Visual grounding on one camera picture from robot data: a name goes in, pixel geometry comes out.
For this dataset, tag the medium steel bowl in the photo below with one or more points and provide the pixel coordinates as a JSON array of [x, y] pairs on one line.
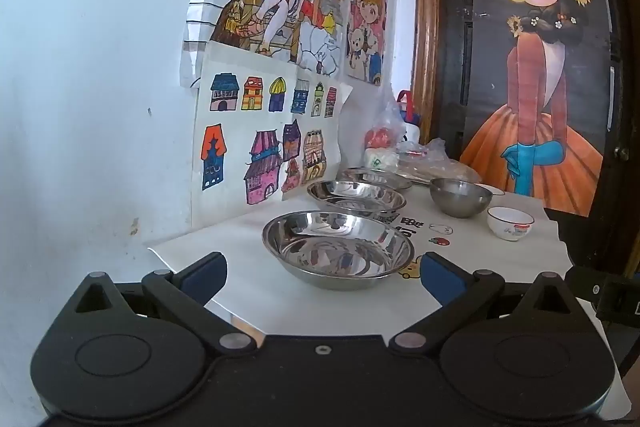
[[357, 197]]

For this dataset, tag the stainless steel bowl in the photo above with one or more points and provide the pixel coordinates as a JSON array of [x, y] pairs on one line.
[[460, 202]]

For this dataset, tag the colourful houses drawing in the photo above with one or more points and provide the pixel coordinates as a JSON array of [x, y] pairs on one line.
[[235, 137]]

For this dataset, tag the plastic bag of flatbread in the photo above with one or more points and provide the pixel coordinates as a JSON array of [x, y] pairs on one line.
[[440, 167]]

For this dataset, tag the white bottle with blue lid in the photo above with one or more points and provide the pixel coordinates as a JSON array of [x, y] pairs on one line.
[[411, 117]]

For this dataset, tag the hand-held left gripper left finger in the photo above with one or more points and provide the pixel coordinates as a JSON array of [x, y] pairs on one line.
[[202, 279]]

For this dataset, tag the metal door latch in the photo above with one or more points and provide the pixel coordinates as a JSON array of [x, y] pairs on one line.
[[622, 153]]

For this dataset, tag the striped white paper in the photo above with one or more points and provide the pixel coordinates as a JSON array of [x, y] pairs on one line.
[[197, 37]]

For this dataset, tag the wooden door frame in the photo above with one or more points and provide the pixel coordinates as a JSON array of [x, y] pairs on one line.
[[425, 32]]

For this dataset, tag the girl with teddy drawing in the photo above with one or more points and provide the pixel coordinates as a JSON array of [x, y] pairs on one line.
[[367, 22]]

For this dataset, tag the clear plastic bag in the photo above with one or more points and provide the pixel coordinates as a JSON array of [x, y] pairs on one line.
[[392, 114]]

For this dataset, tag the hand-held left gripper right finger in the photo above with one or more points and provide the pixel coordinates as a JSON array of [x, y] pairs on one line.
[[436, 277]]

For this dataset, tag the girl in orange skirt poster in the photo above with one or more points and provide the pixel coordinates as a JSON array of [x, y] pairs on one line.
[[540, 107]]

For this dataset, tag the white printed tablecloth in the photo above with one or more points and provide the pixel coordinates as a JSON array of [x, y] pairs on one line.
[[250, 277]]

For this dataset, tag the red tomato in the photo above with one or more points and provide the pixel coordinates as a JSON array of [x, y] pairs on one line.
[[379, 139]]

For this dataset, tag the dark door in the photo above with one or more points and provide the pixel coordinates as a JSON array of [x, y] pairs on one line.
[[452, 57]]

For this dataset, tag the red sauce packet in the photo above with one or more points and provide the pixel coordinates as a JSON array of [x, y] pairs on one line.
[[416, 153]]

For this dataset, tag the white ceramic bowl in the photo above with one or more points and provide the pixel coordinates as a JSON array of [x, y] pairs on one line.
[[510, 224], [492, 189]]

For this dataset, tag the white green-printed food package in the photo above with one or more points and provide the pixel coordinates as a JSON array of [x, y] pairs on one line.
[[380, 161]]

